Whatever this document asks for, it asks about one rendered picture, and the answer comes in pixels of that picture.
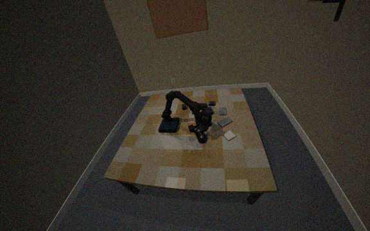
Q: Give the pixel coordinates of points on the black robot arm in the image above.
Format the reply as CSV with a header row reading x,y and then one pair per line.
x,y
193,106

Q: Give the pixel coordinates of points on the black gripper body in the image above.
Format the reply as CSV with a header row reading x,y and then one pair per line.
x,y
192,128

